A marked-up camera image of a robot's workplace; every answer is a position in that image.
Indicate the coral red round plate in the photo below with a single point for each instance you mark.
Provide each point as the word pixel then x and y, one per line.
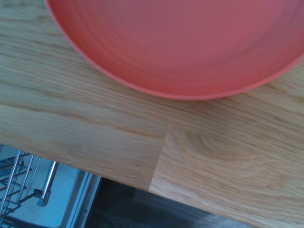
pixel 178 47

